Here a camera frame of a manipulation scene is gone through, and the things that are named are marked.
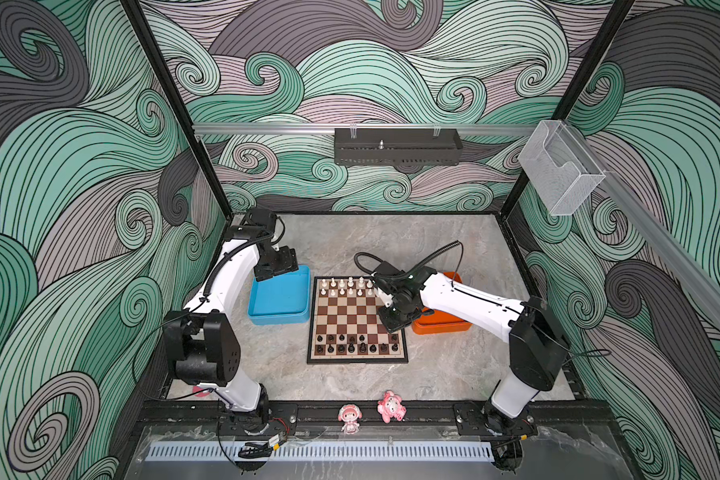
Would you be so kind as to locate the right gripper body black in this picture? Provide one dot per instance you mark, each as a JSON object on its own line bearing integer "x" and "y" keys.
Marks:
{"x": 396, "y": 315}

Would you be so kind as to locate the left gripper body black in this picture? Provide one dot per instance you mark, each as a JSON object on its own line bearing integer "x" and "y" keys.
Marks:
{"x": 279, "y": 262}

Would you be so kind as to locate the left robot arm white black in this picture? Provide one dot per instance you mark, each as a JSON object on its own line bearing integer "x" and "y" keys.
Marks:
{"x": 199, "y": 342}

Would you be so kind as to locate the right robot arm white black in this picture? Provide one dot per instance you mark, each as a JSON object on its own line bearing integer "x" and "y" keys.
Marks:
{"x": 538, "y": 347}

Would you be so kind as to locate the blue plastic tray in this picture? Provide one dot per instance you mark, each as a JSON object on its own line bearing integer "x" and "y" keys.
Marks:
{"x": 283, "y": 299}

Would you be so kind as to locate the orange plastic tray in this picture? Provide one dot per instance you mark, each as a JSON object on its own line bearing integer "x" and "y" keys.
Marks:
{"x": 439, "y": 322}

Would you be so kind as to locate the folding chessboard brown cream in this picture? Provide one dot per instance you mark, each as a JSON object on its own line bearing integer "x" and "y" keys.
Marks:
{"x": 345, "y": 327}

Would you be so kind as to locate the pink pig plush figurine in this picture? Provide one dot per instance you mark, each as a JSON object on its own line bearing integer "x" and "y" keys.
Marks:
{"x": 390, "y": 407}

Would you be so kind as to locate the pink hooded doll figurine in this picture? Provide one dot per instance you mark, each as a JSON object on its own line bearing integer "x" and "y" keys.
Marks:
{"x": 350, "y": 415}

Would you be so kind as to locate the pink flat phone toy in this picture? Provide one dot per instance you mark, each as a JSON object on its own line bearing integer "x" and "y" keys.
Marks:
{"x": 199, "y": 392}

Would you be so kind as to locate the black perforated wall shelf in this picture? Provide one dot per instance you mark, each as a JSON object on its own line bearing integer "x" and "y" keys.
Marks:
{"x": 398, "y": 148}

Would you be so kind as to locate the aluminium rail back wall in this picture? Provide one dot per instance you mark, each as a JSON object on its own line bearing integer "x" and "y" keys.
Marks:
{"x": 280, "y": 128}

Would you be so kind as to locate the aluminium rail wall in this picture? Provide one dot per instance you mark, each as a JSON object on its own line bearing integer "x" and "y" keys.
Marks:
{"x": 676, "y": 213}
{"x": 280, "y": 128}

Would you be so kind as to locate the clear acrylic wall holder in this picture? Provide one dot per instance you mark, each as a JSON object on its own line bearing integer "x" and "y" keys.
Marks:
{"x": 561, "y": 166}

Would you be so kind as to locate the white slotted cable duct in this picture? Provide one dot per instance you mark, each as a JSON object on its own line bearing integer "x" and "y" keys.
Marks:
{"x": 334, "y": 451}

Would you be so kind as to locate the aluminium rail right wall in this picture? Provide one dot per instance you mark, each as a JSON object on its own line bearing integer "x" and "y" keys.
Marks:
{"x": 676, "y": 213}

